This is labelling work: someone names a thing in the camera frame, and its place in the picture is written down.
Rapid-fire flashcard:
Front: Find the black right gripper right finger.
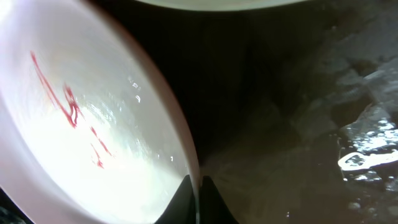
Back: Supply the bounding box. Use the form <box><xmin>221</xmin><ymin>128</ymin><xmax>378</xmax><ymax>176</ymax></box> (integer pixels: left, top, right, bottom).
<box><xmin>199</xmin><ymin>175</ymin><xmax>239</xmax><ymax>224</ymax></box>

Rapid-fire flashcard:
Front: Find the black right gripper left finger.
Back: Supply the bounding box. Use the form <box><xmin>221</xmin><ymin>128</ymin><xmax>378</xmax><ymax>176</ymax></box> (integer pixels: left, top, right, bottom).
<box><xmin>155</xmin><ymin>175</ymin><xmax>196</xmax><ymax>224</ymax></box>

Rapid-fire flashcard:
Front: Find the white plate with red stain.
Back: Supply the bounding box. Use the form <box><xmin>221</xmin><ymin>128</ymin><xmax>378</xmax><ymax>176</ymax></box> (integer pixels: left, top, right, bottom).
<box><xmin>1</xmin><ymin>0</ymin><xmax>200</xmax><ymax>223</ymax></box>

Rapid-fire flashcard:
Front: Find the brown plastic serving tray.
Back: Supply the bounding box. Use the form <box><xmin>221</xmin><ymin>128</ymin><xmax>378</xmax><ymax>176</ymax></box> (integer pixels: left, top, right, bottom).
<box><xmin>95</xmin><ymin>1</ymin><xmax>397</xmax><ymax>223</ymax></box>

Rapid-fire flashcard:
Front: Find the cream plate with red stain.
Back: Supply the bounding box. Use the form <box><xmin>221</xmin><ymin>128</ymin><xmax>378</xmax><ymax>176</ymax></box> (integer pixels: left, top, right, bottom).
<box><xmin>138</xmin><ymin>0</ymin><xmax>306</xmax><ymax>11</ymax></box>

